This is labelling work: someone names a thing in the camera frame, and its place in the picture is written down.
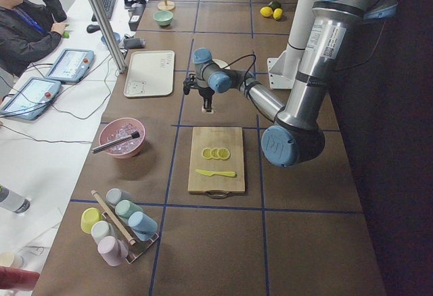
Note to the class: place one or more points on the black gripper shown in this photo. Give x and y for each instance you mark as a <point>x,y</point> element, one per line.
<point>205,93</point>

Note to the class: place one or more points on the round white plate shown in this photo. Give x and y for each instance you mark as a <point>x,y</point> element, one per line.
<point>222,64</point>

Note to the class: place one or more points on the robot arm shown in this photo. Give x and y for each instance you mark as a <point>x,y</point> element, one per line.
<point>320,30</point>

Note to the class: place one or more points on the white bear tray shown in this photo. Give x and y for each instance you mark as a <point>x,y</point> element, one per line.
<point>150,74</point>

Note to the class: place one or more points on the lemon slice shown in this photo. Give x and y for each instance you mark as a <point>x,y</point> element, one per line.
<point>224,153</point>
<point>214,153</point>
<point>207,153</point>

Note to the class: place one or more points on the bamboo cutting board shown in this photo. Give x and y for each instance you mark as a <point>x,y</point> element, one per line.
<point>216,166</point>

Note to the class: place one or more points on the yellow plastic knife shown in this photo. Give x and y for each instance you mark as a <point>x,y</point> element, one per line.
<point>230,174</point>

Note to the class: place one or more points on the mint green bowl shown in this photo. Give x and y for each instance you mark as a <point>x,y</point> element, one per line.
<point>163,17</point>

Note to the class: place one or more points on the pink bowl with ice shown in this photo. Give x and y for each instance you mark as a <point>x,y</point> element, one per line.
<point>122,128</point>

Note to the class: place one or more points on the yellow lemon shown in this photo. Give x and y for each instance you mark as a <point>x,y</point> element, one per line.
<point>277,13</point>
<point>266,11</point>

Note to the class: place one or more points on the blue bowl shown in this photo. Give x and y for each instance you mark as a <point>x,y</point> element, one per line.
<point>116,41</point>

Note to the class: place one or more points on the black box with label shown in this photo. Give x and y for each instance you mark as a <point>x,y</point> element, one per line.
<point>135,16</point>

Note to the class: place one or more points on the grey cup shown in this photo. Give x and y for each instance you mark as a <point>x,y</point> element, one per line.
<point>115,195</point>

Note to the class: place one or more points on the black computer mouse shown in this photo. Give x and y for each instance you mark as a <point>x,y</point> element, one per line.
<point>92,28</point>

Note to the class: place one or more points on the green cup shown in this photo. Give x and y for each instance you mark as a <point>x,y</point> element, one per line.
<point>125,208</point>

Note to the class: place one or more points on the light blue cup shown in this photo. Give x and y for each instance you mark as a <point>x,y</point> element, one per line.
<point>142,225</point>

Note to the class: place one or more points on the teach pendant tablet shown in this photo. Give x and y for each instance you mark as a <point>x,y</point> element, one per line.
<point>32,99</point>
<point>71,65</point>

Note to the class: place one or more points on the black keyboard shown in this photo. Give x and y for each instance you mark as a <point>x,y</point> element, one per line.
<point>108,6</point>

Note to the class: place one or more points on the white cup rack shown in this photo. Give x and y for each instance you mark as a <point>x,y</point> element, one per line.
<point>135,246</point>

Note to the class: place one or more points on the yellow cup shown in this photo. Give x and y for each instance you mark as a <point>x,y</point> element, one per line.
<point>89,217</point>

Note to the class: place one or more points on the pink cup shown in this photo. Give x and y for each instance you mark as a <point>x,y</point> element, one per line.
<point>113,250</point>

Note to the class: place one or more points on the person in black jacket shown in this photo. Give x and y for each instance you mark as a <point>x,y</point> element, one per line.
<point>29,32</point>

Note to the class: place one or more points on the clear water bottle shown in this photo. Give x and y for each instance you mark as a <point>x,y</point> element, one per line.
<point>13,202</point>

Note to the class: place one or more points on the small white paper cup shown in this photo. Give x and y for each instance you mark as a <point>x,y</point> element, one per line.
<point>12,260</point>

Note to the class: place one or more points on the red cylinder bottle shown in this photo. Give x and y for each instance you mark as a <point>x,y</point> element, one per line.
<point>18,279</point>

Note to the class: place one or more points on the metal scoop black handle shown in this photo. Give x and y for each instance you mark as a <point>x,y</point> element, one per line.
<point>116,142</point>

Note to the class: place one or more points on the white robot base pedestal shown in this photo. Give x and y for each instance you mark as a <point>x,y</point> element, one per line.
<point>282,70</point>

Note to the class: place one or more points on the aluminium frame post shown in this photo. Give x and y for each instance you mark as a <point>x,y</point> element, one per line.
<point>107,31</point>

